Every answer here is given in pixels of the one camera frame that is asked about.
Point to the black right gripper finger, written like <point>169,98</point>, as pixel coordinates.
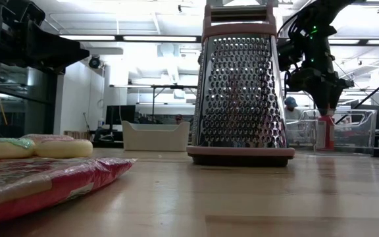
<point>333,98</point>
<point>321,98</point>

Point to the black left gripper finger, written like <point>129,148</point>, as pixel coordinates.
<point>44,36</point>
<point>71,59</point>

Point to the red food colouring bottle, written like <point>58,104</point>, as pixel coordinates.
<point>328,131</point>

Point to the pink frosted donut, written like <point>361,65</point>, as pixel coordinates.
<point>64,148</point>

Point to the red snack packet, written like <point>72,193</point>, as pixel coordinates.
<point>44,187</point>

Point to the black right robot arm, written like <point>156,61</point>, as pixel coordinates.
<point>318,19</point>

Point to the ceiling light strip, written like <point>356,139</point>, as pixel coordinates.
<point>87,37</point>
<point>373,42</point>
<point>160,38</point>

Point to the person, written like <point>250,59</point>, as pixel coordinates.
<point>291,102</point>
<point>178,119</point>

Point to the clear plastic bin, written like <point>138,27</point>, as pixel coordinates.
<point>357,138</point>

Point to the brown wooden stack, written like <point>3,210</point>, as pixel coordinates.
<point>77,135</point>

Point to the pink steel box grater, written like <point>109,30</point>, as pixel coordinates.
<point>239,98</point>

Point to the black bag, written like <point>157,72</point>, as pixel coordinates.
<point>107,135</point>

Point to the green frosted donut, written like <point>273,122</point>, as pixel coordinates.
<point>2,149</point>

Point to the grey plastic bin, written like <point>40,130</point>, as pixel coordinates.
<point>156,138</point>

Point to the black security camera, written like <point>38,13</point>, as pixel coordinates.
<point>94,62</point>

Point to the black frame desk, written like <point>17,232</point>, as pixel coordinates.
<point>163,86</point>

